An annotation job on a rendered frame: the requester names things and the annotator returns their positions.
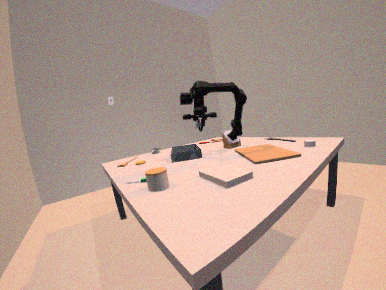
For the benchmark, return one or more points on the grey cylinder with orange lid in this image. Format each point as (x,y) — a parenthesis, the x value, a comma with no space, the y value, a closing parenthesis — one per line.
(157,179)

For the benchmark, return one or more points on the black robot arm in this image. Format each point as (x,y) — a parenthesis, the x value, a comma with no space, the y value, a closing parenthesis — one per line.
(202,88)

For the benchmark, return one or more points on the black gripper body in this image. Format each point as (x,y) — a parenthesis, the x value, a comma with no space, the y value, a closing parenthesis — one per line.
(189,116)

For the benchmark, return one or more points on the grey roasting tin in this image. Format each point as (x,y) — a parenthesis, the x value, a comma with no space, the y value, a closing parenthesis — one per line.
(185,152)

